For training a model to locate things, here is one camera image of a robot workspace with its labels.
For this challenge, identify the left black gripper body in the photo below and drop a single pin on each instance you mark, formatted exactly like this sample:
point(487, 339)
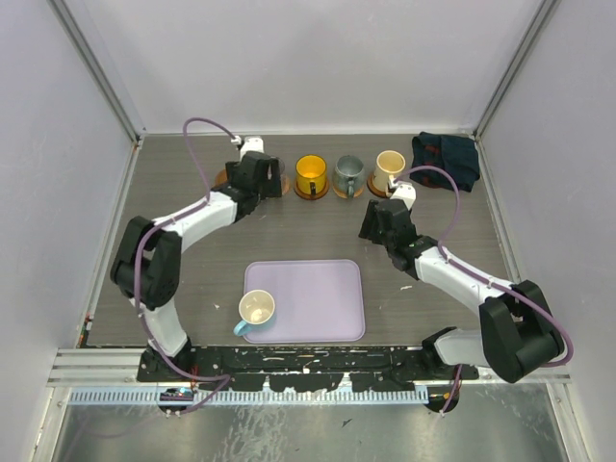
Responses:
point(270, 188)

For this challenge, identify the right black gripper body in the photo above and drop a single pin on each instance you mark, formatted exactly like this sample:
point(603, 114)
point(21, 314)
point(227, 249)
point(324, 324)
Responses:
point(384, 239)

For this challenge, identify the dark wooden coaster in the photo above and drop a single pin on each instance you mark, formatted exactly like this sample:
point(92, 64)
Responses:
point(309, 197)
point(373, 189)
point(221, 180)

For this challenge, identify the woven rattan coaster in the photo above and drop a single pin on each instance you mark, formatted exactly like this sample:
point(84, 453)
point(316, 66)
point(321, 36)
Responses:
point(285, 184)
point(344, 195)

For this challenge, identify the grey ceramic mug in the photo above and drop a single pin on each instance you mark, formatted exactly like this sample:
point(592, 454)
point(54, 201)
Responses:
point(349, 174)

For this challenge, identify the yellow glass mug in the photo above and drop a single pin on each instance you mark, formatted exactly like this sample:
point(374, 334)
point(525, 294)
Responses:
point(311, 174)

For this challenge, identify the cream yellow mug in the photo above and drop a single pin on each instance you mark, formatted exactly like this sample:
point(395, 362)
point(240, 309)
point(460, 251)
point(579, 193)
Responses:
point(388, 164)

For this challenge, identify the white mug blue handle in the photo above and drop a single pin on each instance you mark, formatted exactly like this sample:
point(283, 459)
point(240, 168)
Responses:
point(256, 310)

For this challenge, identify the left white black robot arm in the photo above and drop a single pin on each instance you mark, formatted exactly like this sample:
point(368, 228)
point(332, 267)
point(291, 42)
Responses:
point(147, 264)

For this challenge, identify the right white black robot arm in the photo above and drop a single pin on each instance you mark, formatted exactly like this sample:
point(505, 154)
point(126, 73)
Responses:
point(517, 333)

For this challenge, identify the lilac plastic tray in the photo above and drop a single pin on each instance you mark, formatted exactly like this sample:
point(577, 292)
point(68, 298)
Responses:
point(316, 301)

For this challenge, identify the dark blue folded cloth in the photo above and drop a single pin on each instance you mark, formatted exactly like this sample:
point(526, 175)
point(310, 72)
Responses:
point(455, 155)

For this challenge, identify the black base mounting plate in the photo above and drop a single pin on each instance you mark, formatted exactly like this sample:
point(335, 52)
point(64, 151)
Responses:
point(309, 368)

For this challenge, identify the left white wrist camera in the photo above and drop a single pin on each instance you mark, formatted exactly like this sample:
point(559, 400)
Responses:
point(249, 144)

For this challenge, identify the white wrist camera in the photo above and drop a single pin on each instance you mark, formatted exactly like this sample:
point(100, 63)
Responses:
point(401, 190)
point(249, 144)

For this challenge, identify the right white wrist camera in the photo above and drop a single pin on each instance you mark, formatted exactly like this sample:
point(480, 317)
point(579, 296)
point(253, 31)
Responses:
point(401, 190)

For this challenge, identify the slotted cable duct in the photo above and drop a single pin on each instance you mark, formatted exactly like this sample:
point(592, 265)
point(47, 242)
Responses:
point(181, 396)

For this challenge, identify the aluminium front rail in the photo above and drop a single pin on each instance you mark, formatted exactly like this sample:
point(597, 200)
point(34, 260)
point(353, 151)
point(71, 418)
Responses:
point(107, 366)

